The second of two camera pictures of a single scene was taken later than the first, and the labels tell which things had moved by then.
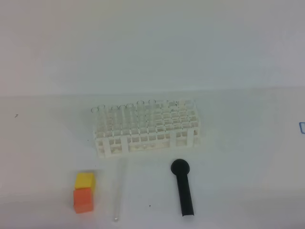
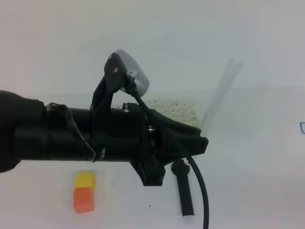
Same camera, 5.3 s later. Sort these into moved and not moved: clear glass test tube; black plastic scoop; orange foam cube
Moved: clear glass test tube
Not moved: black plastic scoop; orange foam cube
